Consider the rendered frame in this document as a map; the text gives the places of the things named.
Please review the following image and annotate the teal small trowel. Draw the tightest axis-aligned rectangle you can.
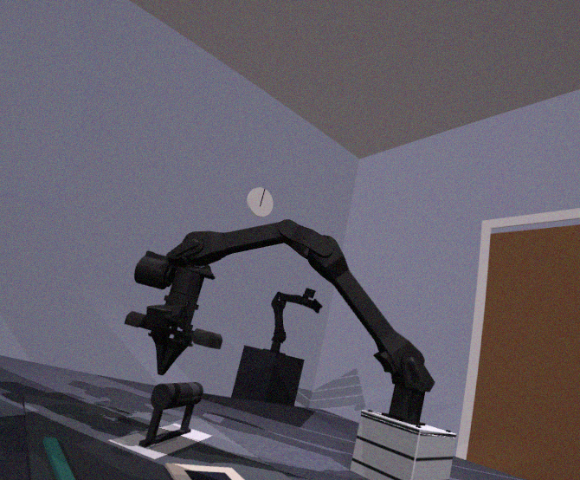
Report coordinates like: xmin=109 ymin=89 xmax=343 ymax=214
xmin=43 ymin=437 xmax=75 ymax=480

